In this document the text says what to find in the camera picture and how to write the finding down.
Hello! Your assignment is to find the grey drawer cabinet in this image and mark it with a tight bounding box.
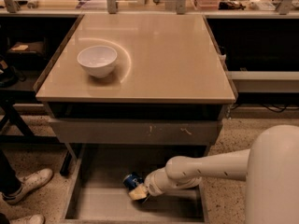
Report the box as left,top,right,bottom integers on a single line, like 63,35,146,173
33,13,238,224

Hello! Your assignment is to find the dark trouser leg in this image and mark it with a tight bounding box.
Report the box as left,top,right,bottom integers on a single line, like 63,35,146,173
0,149,21,196

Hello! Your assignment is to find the white shoe lower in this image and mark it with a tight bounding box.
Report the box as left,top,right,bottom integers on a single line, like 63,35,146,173
9,215,45,224

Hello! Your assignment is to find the white ceramic bowl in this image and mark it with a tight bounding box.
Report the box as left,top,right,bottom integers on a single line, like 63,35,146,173
77,46,118,78

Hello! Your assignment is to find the open grey middle drawer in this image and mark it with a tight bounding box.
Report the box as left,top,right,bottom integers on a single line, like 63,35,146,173
61,144,208,224

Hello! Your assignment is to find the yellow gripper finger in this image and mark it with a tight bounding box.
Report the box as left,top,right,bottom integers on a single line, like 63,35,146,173
129,184,149,201

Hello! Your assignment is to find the black table leg frame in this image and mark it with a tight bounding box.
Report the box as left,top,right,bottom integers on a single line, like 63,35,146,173
0,98,59,144

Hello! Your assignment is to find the closed grey top drawer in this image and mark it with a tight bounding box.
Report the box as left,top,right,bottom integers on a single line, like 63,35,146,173
49,119,222,146

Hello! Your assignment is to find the blue pepsi can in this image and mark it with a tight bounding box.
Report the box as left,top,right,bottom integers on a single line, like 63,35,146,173
122,172,144,190

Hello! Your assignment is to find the white shoe upper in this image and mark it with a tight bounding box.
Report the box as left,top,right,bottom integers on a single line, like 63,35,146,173
1,168,53,205

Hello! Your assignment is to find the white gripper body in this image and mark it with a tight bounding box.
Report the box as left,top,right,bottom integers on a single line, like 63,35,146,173
144,170,163,196

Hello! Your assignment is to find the white shoe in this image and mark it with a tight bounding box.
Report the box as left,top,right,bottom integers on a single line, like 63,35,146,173
1,168,53,205
9,215,45,224

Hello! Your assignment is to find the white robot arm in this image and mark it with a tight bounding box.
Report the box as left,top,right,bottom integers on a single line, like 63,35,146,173
123,125,299,224

